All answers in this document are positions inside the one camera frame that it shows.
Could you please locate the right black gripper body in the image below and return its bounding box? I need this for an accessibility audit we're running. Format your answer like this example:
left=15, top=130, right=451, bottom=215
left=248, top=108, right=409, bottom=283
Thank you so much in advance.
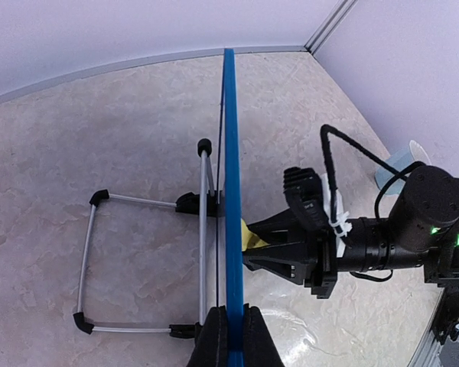
left=304, top=230, right=338, bottom=299

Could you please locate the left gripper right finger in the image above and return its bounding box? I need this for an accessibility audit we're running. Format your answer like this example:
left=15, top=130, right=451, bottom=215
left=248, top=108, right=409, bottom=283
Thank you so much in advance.
left=243, top=304, right=283, bottom=367

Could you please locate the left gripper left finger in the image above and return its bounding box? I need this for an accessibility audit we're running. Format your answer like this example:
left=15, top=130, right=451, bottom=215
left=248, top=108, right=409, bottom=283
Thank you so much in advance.
left=187, top=306, right=228, bottom=367

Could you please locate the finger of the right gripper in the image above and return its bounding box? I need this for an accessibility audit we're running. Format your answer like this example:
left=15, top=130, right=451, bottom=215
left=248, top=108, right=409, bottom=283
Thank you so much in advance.
left=243, top=242, right=317, bottom=285
left=247, top=209, right=309, bottom=245

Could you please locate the yellow whiteboard eraser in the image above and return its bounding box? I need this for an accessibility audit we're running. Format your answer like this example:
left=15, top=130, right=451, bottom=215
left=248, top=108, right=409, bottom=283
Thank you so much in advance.
left=241, top=219, right=269, bottom=252

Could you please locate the blue framed whiteboard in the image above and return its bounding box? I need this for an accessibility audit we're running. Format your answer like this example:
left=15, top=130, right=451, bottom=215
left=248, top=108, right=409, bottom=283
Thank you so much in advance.
left=216, top=49, right=244, bottom=366

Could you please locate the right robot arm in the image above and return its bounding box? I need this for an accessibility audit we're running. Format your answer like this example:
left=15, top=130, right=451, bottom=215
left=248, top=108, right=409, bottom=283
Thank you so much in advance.
left=243, top=163, right=459, bottom=299

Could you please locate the whiteboard metal stand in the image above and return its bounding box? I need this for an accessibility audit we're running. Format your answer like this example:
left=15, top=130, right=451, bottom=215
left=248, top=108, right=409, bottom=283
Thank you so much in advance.
left=73, top=138, right=220, bottom=339

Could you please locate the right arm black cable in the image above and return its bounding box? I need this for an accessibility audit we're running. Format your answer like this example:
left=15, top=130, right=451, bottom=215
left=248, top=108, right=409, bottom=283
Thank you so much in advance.
left=320, top=124, right=429, bottom=230

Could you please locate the front aluminium rail base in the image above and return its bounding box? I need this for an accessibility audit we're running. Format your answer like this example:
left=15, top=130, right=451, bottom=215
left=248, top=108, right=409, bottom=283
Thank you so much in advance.
left=408, top=287, right=459, bottom=367

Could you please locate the right aluminium frame post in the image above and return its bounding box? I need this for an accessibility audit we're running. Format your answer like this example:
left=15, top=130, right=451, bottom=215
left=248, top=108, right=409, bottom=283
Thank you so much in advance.
left=304, top=0, right=357, bottom=55

